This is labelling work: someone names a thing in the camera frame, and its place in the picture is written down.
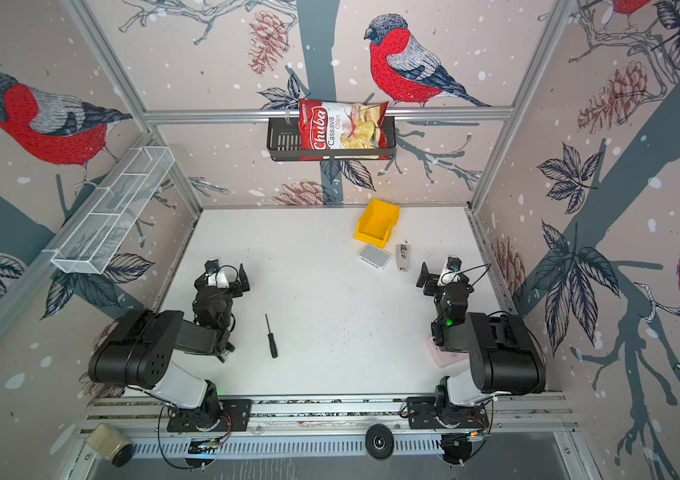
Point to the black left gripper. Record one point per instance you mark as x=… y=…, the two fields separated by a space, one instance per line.
x=235 y=282

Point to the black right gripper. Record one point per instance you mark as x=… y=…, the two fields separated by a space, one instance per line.
x=430 y=282

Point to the black handled screwdriver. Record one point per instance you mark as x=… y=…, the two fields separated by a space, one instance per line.
x=271 y=339

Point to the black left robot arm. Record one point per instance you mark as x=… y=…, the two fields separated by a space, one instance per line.
x=137 y=353

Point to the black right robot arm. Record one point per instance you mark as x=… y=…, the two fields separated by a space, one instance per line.
x=501 y=354

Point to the yellow plastic bin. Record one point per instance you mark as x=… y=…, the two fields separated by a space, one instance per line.
x=376 y=224

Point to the silver stapler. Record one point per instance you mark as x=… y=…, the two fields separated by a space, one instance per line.
x=403 y=257

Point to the pink cloth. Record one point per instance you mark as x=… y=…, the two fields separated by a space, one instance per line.
x=442 y=358

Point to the grey white flat box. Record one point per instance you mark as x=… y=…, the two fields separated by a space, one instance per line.
x=374 y=256

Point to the red cassava chips bag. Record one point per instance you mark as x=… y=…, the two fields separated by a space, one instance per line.
x=341 y=126

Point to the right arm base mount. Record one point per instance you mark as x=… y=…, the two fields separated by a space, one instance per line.
x=429 y=413

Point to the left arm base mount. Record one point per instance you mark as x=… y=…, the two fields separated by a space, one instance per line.
x=216 y=415

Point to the white wire mesh shelf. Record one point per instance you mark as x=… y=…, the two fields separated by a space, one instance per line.
x=98 y=236

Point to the black wire wall basket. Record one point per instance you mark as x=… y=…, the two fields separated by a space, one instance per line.
x=284 y=144

